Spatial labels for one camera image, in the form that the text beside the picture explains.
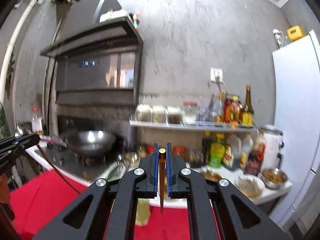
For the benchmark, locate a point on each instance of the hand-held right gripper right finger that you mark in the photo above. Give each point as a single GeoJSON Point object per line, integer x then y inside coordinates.
{"type": "Point", "coordinates": [169, 170]}

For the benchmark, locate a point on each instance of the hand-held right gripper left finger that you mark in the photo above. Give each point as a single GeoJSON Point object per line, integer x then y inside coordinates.
{"type": "Point", "coordinates": [156, 170]}

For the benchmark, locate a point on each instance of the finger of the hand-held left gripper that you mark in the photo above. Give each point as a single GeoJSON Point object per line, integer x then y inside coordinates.
{"type": "Point", "coordinates": [7, 141]}
{"type": "Point", "coordinates": [27, 144]}

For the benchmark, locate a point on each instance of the clear cup with utensils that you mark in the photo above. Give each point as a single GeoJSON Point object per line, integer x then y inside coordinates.
{"type": "Point", "coordinates": [206, 110]}

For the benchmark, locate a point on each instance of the person's left hand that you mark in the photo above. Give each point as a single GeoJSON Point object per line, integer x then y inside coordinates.
{"type": "Point", "coordinates": [3, 187]}

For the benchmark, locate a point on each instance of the round steel pot lid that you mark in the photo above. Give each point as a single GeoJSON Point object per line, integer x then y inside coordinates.
{"type": "Point", "coordinates": [23, 130]}

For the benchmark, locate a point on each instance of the green plant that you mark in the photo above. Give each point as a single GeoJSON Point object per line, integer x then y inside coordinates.
{"type": "Point", "coordinates": [3, 122]}

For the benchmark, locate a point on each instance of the red-lidded sauce jar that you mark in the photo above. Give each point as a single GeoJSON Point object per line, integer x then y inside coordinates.
{"type": "Point", "coordinates": [179, 152]}
{"type": "Point", "coordinates": [150, 150]}

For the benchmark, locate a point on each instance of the clear cooking oil bottle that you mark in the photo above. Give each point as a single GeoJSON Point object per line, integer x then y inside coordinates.
{"type": "Point", "coordinates": [37, 123]}

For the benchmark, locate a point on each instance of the green-lidded sauce jar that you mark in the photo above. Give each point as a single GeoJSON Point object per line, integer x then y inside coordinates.
{"type": "Point", "coordinates": [141, 151]}

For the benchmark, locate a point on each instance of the dark snack packet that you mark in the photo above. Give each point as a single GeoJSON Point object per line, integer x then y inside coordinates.
{"type": "Point", "coordinates": [195, 158]}

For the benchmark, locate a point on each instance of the plate of cooked food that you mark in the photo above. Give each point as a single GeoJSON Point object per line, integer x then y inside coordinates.
{"type": "Point", "coordinates": [210, 175]}

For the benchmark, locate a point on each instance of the black soy sauce bottle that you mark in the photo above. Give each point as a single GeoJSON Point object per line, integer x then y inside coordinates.
{"type": "Point", "coordinates": [206, 147]}

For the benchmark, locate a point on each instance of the red tablecloth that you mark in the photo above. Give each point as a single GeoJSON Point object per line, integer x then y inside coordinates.
{"type": "Point", "coordinates": [37, 200]}

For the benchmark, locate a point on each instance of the green plastic bottle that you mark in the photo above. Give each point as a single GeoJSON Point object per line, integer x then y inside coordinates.
{"type": "Point", "coordinates": [217, 152]}

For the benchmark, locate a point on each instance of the steel gas stove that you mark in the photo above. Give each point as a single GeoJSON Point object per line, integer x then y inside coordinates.
{"type": "Point", "coordinates": [75, 165]}

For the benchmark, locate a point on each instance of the white-lidded spice jar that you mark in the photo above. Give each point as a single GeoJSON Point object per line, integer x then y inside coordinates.
{"type": "Point", "coordinates": [159, 113]}
{"type": "Point", "coordinates": [144, 112]}
{"type": "Point", "coordinates": [174, 115]}

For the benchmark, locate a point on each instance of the glass jar red lid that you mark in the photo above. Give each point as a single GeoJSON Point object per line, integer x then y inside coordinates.
{"type": "Point", "coordinates": [190, 111]}

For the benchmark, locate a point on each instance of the large dark liquid jug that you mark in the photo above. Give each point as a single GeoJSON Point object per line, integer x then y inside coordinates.
{"type": "Point", "coordinates": [232, 152]}

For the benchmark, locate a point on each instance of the steel wok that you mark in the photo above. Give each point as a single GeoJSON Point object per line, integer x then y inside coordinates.
{"type": "Point", "coordinates": [95, 142]}

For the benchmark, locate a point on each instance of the white plastic jug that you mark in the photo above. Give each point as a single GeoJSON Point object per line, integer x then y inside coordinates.
{"type": "Point", "coordinates": [246, 150]}

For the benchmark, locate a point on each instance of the small clear glass bottle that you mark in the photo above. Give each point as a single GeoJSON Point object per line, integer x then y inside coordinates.
{"type": "Point", "coordinates": [220, 107]}

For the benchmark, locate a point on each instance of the yellow rimmed bowl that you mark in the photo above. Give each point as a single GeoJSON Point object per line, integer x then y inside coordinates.
{"type": "Point", "coordinates": [250, 185]}

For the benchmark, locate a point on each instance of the yellow oil bottle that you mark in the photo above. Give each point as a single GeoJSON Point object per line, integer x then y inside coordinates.
{"type": "Point", "coordinates": [231, 110]}

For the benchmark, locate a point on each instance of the dark steel range hood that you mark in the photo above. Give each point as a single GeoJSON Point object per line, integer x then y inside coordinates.
{"type": "Point", "coordinates": [95, 80]}

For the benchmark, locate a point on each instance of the tall dark sauce bottle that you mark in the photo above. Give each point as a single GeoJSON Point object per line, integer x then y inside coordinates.
{"type": "Point", "coordinates": [247, 110]}

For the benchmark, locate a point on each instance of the white pipe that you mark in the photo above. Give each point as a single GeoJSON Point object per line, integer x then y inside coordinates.
{"type": "Point", "coordinates": [15, 37]}

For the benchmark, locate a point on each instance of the steel bowl of food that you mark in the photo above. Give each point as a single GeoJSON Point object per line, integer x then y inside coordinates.
{"type": "Point", "coordinates": [274, 177]}

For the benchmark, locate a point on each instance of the white air fryer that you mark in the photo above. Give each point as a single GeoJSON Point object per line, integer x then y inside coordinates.
{"type": "Point", "coordinates": [273, 145]}

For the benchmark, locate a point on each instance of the white refrigerator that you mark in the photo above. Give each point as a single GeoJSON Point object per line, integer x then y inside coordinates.
{"type": "Point", "coordinates": [297, 105]}

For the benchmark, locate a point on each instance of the white box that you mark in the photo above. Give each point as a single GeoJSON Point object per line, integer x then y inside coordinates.
{"type": "Point", "coordinates": [113, 15]}

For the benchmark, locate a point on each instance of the yellow plastic container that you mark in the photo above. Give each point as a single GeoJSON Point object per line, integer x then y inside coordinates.
{"type": "Point", "coordinates": [296, 33]}

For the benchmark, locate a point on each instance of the white wall shelf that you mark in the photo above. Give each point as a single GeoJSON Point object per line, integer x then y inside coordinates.
{"type": "Point", "coordinates": [187, 126]}

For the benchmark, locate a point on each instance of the white wall socket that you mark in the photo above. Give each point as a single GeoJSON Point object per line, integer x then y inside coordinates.
{"type": "Point", "coordinates": [216, 75]}

